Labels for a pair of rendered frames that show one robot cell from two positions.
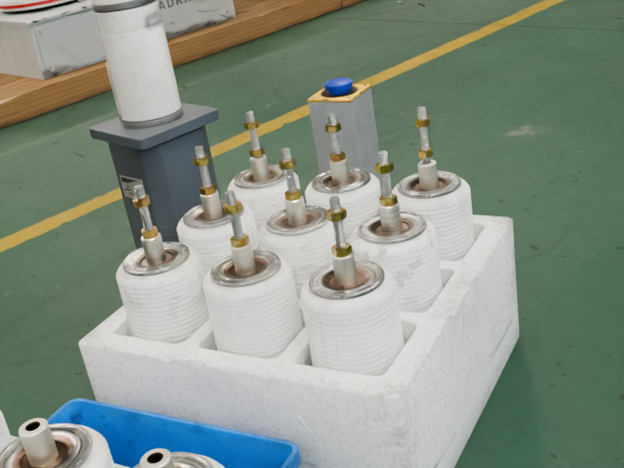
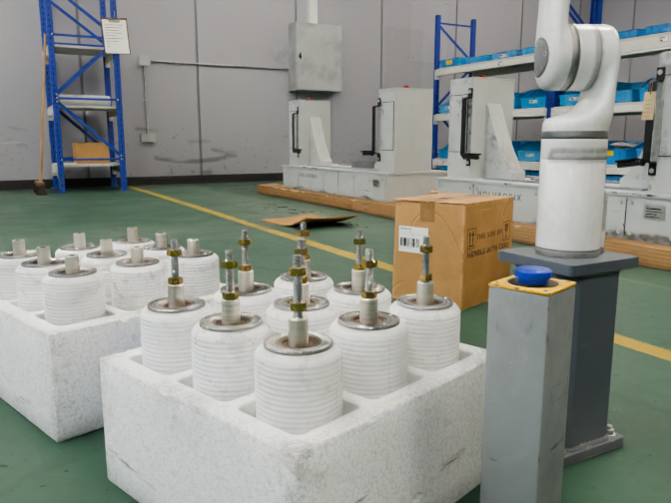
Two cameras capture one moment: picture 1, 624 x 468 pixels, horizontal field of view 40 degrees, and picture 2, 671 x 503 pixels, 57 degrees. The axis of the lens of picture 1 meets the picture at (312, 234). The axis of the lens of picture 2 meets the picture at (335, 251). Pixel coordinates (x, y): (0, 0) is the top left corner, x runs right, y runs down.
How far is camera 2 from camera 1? 137 cm
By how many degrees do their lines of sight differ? 96
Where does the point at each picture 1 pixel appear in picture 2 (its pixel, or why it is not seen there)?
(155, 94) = (540, 224)
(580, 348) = not seen: outside the picture
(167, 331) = not seen: hidden behind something
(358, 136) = (492, 333)
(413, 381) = (112, 369)
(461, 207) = (258, 367)
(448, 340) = (152, 402)
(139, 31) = (543, 161)
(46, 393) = not seen: hidden behind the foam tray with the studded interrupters
